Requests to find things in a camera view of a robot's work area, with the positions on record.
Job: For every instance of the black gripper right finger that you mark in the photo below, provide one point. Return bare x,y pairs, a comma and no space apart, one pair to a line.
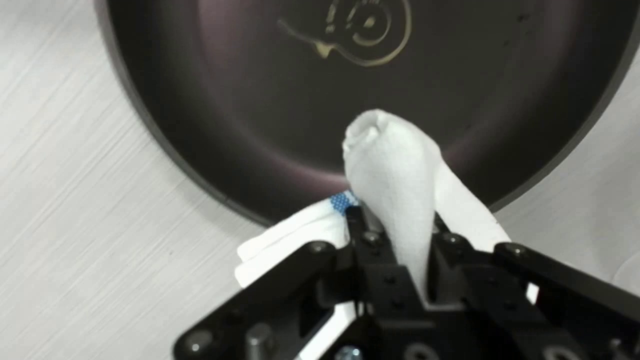
457,267

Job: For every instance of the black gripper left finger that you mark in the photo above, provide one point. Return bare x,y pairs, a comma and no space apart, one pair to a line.
372,267

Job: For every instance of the white blue-striped cloth towel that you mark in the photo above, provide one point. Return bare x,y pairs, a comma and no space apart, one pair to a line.
393,181

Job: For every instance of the black frying pan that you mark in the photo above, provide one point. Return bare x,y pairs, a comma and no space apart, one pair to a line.
466,101

